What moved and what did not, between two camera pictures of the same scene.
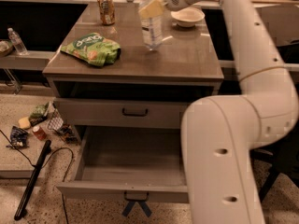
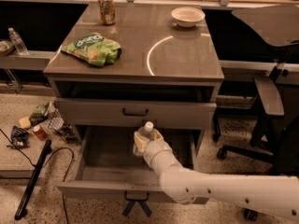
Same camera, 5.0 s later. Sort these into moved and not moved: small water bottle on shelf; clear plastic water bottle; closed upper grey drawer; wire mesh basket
Moved: clear plastic water bottle
Not moved: small water bottle on shelf; wire mesh basket; closed upper grey drawer
